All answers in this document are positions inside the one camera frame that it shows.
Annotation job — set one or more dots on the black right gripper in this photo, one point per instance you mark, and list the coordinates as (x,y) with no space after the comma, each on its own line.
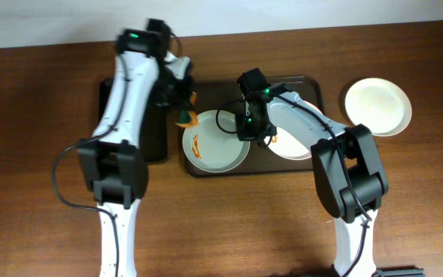
(262,135)

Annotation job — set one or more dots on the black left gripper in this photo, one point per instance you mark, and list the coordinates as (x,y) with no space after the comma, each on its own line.
(183,101)

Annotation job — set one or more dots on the green and orange sponge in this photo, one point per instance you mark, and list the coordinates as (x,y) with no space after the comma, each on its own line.
(188,118)

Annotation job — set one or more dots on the pinkish white plate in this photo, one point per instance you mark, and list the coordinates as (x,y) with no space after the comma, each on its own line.
(288,148)

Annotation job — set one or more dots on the pale green plate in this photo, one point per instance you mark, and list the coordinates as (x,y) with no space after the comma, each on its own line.
(210,149)

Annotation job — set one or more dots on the cream white plate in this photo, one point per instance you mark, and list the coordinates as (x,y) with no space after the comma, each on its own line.
(380,105)

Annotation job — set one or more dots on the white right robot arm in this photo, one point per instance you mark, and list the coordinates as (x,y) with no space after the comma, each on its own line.
(350,179)

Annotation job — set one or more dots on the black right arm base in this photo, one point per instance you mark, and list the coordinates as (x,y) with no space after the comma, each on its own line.
(398,272)

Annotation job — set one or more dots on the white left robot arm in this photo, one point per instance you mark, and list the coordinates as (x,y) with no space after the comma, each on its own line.
(146,75)

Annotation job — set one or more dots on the black rectangular water tray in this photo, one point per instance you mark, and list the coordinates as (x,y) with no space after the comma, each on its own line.
(154,143)

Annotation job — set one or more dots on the dark brown serving tray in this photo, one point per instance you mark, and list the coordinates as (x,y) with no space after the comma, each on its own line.
(211,95)

